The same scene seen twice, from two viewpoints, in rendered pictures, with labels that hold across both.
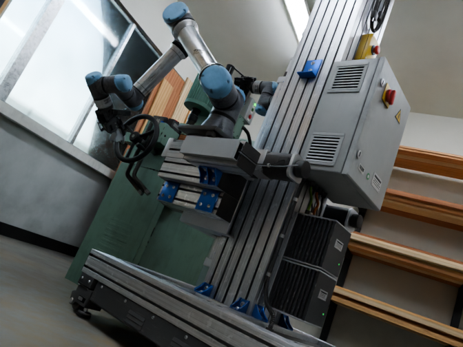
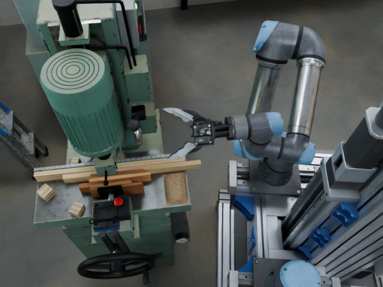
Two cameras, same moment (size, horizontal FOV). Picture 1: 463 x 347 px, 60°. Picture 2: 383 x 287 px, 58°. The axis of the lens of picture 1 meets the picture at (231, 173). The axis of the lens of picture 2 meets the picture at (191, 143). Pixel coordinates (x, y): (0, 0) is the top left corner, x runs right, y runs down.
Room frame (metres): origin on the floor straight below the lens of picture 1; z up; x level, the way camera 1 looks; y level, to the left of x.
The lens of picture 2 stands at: (1.65, 0.56, 2.17)
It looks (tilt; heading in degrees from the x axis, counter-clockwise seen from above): 57 degrees down; 317
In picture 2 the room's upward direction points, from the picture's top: 2 degrees clockwise
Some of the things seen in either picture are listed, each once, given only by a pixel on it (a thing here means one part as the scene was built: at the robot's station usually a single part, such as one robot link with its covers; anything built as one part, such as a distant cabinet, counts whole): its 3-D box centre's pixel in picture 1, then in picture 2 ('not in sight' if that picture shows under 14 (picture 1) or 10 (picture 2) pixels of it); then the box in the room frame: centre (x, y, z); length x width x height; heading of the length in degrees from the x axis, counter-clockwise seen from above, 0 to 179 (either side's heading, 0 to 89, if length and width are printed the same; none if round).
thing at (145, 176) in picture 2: not in sight; (121, 179); (2.28, 0.34, 0.93); 0.24 x 0.01 x 0.06; 57
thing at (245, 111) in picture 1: (247, 111); (127, 20); (2.52, 0.06, 1.40); 0.10 x 0.06 x 0.16; 147
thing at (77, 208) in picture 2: not in sight; (77, 209); (2.29, 0.53, 0.92); 0.05 x 0.04 x 0.03; 118
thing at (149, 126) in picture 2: not in sight; (145, 118); (2.40, 0.12, 1.02); 0.09 x 0.07 x 0.12; 57
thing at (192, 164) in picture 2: not in sight; (133, 171); (2.28, 0.28, 0.92); 0.55 x 0.02 x 0.04; 57
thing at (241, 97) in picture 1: (228, 103); (298, 282); (1.57, 0.12, 0.98); 0.13 x 0.12 x 0.14; 158
